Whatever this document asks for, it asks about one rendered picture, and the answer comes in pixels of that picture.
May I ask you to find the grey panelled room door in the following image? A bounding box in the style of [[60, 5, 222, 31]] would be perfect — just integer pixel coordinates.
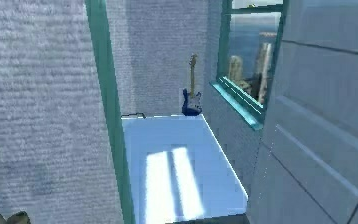
[[246, 0, 358, 224]]

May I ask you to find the brown lumpy object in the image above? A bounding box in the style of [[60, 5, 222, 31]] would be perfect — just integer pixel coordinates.
[[0, 211, 32, 224]]

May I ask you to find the teal door frame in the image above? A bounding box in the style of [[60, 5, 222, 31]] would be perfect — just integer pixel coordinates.
[[84, 0, 137, 224]]

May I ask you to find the teal framed window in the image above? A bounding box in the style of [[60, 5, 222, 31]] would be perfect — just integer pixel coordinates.
[[211, 0, 290, 132]]

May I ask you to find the blue electric guitar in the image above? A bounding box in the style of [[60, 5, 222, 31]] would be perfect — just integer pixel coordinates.
[[181, 53, 203, 117]]

